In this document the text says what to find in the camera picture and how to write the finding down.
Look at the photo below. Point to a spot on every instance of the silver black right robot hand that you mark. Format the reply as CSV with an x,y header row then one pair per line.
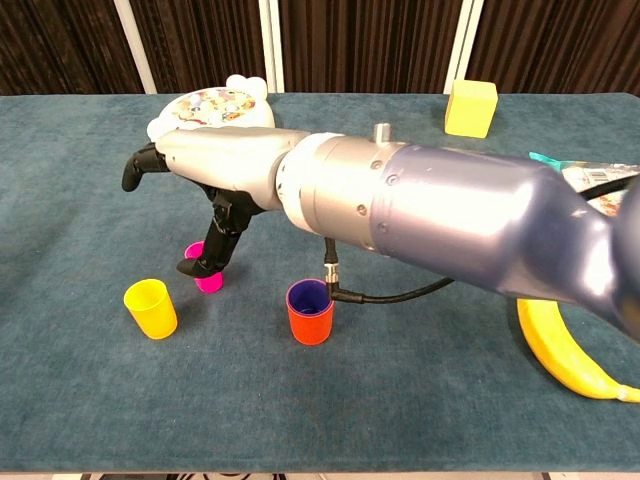
x,y
225,155

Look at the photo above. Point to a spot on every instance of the magenta plastic cup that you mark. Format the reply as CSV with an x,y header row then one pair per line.
x,y
210,285

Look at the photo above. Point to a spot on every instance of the dark blue plastic cup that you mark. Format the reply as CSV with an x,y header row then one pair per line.
x,y
302,297

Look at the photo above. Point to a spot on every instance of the yellow plastic cup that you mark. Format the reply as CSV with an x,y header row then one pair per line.
x,y
150,310

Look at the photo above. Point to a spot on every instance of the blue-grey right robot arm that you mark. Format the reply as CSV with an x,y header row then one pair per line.
x,y
450,210

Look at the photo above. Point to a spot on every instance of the white fishing game toy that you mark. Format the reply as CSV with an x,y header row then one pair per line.
x,y
215,107

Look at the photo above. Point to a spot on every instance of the dark brown slatted partition panel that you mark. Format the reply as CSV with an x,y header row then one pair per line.
x,y
55,45
365,45
560,45
200,40

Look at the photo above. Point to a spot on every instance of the orange plastic cup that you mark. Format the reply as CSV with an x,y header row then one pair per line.
x,y
310,327

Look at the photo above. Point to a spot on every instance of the yellow sponge block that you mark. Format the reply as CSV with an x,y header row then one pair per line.
x,y
470,110

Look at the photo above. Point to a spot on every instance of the blue felt table cover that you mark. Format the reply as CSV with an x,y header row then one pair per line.
x,y
100,400

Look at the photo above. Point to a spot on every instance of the teal snack packet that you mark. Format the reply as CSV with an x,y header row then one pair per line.
x,y
595,175

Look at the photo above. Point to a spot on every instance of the yellow banana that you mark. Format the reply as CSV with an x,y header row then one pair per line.
x,y
555,350

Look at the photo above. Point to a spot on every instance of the white partition frame post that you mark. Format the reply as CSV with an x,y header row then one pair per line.
x,y
271,45
462,45
135,45

